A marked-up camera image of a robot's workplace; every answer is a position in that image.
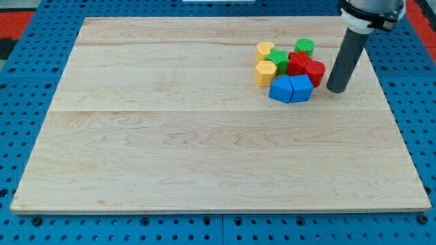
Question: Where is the yellow heart block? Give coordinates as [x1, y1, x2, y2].
[255, 42, 275, 63]

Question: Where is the blue triangle block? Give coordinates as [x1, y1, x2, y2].
[268, 76, 294, 103]

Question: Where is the red cylinder block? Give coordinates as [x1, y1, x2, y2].
[305, 60, 326, 88]

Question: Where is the green star block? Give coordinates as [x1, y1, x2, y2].
[265, 48, 289, 75]

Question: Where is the light wooden board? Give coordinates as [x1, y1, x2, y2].
[11, 16, 431, 215]

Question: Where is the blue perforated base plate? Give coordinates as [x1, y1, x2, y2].
[1, 0, 435, 244]

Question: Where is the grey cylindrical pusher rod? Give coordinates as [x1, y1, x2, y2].
[326, 29, 369, 93]

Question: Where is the yellow hexagon block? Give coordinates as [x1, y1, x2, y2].
[255, 61, 277, 87]

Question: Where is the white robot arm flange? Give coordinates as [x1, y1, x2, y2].
[338, 0, 406, 35]

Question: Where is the blue cube block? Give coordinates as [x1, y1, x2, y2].
[290, 75, 313, 103]

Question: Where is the red star block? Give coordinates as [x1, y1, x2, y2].
[286, 51, 312, 76]

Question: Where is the green cylinder block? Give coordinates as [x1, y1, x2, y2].
[294, 38, 315, 57]

